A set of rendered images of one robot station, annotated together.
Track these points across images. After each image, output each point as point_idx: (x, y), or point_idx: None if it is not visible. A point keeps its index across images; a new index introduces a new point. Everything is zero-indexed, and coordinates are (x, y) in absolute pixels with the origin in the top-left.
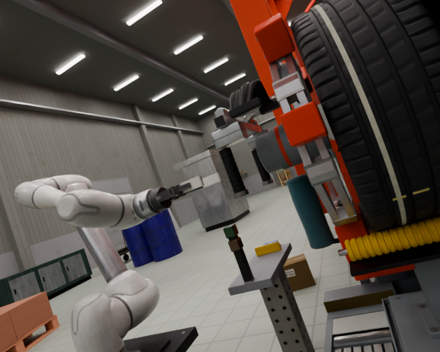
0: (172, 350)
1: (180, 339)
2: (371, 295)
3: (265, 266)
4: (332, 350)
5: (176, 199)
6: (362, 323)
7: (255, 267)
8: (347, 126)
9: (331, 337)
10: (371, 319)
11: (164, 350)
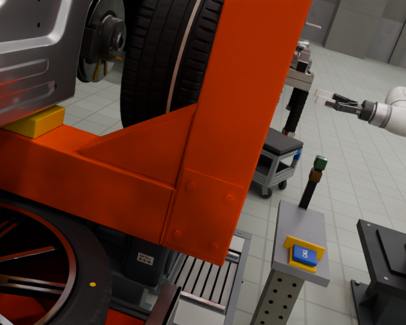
0: (374, 258)
1: (378, 268)
2: None
3: (294, 222)
4: (229, 298)
5: None
6: (189, 313)
7: (307, 227)
8: None
9: (227, 311)
10: (178, 312)
11: (385, 262)
